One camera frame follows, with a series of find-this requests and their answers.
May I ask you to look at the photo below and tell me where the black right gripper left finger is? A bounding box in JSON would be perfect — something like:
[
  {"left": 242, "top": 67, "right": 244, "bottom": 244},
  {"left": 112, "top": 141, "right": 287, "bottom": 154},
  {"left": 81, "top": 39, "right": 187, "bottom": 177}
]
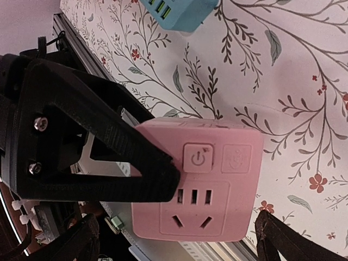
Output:
[{"left": 16, "top": 214, "right": 100, "bottom": 260}]

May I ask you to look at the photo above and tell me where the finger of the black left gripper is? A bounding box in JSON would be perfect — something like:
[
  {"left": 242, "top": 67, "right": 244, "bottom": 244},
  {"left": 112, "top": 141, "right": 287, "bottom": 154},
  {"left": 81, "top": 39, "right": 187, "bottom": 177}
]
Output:
[{"left": 16, "top": 59, "right": 181, "bottom": 203}]

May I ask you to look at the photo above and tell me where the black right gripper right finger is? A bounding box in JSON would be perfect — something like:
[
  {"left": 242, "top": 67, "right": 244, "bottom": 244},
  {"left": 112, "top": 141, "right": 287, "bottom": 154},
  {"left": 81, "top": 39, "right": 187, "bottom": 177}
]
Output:
[{"left": 255, "top": 210, "right": 346, "bottom": 261}]

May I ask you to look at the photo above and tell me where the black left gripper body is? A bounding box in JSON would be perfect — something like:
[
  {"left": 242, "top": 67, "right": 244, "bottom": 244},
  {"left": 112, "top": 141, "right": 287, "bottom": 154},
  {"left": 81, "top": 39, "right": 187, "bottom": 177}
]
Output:
[{"left": 1, "top": 54, "right": 35, "bottom": 196}]

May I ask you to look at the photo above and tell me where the pink cube socket adapter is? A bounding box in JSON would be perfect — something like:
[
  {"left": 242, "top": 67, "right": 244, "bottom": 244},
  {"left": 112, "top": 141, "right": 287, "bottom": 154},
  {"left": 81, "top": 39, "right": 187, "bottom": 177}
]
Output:
[{"left": 132, "top": 117, "right": 264, "bottom": 242}]

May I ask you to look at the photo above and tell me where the teal power strip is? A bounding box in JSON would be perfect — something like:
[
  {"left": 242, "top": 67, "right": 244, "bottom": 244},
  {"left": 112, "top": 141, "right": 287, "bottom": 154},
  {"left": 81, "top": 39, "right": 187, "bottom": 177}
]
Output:
[{"left": 141, "top": 0, "right": 219, "bottom": 33}]

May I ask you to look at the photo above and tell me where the floral patterned table mat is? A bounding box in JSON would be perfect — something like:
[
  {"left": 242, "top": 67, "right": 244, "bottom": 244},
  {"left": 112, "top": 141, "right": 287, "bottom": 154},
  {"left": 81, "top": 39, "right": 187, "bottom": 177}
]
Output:
[{"left": 60, "top": 1, "right": 347, "bottom": 256}]

